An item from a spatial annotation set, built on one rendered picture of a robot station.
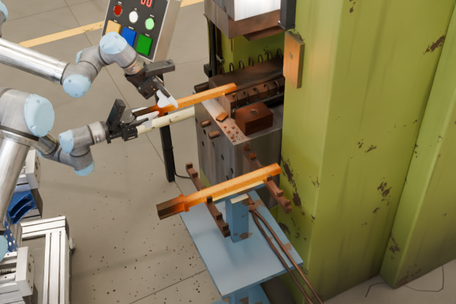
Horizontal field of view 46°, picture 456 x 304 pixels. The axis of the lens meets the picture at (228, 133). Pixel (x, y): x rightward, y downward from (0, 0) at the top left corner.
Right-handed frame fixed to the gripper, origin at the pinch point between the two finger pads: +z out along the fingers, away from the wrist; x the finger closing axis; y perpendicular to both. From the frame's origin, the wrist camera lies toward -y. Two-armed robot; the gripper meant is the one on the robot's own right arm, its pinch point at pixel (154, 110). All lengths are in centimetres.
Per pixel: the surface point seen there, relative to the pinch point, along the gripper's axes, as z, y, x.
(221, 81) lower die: 30.9, 1.2, -6.7
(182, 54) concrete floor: 77, 99, -176
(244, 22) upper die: 33.7, -31.5, 7.7
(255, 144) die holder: 30.9, 12.6, 22.0
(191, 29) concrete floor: 97, 99, -206
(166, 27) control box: 21.7, -8.1, -40.9
